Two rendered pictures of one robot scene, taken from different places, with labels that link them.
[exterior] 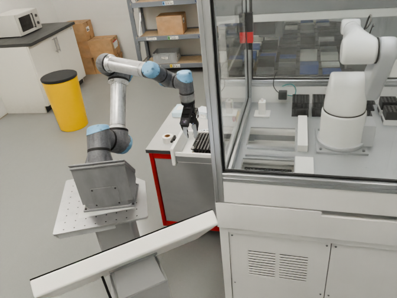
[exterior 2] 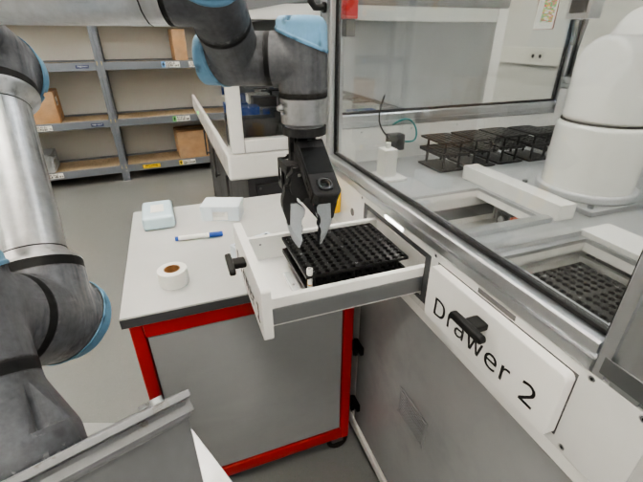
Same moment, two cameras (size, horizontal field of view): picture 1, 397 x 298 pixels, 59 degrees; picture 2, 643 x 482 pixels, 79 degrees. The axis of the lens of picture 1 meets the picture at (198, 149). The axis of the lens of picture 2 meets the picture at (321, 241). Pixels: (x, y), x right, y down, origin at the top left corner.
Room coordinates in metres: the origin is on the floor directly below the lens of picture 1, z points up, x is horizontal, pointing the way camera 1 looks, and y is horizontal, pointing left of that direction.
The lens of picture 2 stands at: (1.13, 0.40, 1.30)
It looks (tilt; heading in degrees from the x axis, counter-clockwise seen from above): 28 degrees down; 322
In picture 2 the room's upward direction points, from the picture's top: straight up
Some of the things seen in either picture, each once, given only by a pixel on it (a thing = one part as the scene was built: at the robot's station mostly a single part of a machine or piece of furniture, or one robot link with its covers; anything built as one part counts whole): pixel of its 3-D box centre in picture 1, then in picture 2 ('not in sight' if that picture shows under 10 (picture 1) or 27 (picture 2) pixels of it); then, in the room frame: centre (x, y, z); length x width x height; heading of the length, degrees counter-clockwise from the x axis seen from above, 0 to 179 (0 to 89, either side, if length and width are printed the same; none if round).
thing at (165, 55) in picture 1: (166, 55); (32, 163); (5.74, 0.34, 0.22); 0.40 x 0.30 x 0.17; 77
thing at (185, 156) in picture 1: (215, 146); (345, 260); (1.69, -0.10, 0.86); 0.40 x 0.26 x 0.06; 73
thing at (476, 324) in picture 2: not in sight; (473, 324); (1.37, -0.08, 0.91); 0.07 x 0.04 x 0.01; 163
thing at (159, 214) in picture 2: (180, 110); (158, 214); (2.40, 0.10, 0.78); 0.15 x 0.10 x 0.04; 164
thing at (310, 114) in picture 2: (186, 97); (301, 112); (1.66, 0.03, 1.20); 0.08 x 0.08 x 0.05
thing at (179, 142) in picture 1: (180, 143); (251, 273); (1.75, 0.10, 0.87); 0.29 x 0.02 x 0.11; 163
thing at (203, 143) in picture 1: (214, 146); (342, 258); (1.69, -0.09, 0.87); 0.22 x 0.18 x 0.06; 73
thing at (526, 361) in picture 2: not in sight; (483, 337); (1.36, -0.10, 0.87); 0.29 x 0.02 x 0.11; 163
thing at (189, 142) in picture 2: not in sight; (195, 141); (5.39, -1.15, 0.28); 0.41 x 0.32 x 0.28; 77
